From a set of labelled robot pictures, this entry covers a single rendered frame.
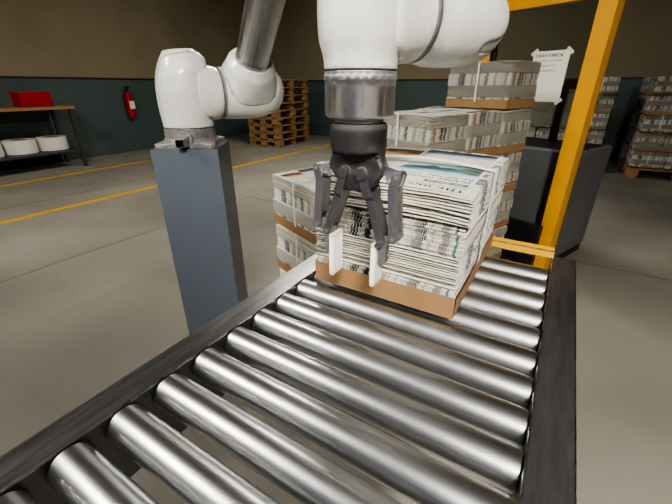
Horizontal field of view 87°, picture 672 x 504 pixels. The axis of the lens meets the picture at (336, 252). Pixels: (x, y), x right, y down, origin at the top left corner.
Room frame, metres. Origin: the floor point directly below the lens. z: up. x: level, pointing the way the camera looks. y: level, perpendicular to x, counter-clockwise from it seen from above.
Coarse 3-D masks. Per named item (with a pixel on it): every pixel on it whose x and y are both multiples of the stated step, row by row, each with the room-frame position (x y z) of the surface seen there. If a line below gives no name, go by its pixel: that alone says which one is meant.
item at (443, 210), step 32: (352, 192) 0.61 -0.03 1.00; (384, 192) 0.58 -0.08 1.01; (416, 192) 0.55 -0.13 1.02; (448, 192) 0.53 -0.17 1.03; (480, 192) 0.55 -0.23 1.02; (352, 224) 0.62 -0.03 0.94; (416, 224) 0.55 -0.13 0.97; (448, 224) 0.52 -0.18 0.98; (480, 224) 0.63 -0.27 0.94; (320, 256) 0.65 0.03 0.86; (352, 256) 0.62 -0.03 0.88; (416, 256) 0.55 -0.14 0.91; (448, 256) 0.53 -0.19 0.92; (448, 288) 0.52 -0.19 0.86
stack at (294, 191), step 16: (272, 176) 1.55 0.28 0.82; (288, 176) 1.49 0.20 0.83; (304, 176) 1.50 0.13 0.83; (288, 192) 1.44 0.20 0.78; (304, 192) 1.35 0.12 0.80; (288, 208) 1.45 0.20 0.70; (304, 208) 1.35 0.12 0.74; (304, 224) 1.34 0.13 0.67; (288, 240) 1.46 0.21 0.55; (304, 240) 1.35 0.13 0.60; (288, 256) 1.46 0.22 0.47; (304, 256) 1.36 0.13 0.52
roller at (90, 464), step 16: (80, 448) 0.27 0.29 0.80; (96, 448) 0.28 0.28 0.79; (64, 464) 0.26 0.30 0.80; (80, 464) 0.25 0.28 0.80; (96, 464) 0.26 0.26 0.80; (112, 464) 0.26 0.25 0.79; (48, 480) 0.25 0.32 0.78; (64, 480) 0.24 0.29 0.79; (80, 480) 0.24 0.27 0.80; (96, 480) 0.24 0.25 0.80; (112, 480) 0.24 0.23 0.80; (128, 480) 0.24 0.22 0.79; (64, 496) 0.23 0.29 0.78; (80, 496) 0.22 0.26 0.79; (96, 496) 0.22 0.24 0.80; (112, 496) 0.22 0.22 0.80; (128, 496) 0.22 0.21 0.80; (144, 496) 0.23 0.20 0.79
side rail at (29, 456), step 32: (288, 288) 0.63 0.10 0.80; (224, 320) 0.52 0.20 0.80; (192, 352) 0.43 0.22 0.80; (224, 352) 0.47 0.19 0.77; (128, 384) 0.37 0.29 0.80; (64, 416) 0.32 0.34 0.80; (96, 416) 0.32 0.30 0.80; (160, 416) 0.37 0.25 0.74; (32, 448) 0.27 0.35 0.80; (64, 448) 0.27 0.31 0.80; (0, 480) 0.24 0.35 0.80; (32, 480) 0.24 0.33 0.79
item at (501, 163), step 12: (432, 156) 0.82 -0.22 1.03; (444, 156) 0.81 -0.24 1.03; (456, 156) 0.81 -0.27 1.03; (468, 156) 0.81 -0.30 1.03; (480, 156) 0.82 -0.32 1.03; (492, 156) 0.82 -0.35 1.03; (504, 168) 0.76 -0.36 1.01; (504, 180) 0.80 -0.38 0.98; (492, 204) 0.72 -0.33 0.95; (492, 216) 0.78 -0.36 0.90; (492, 228) 0.81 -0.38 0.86
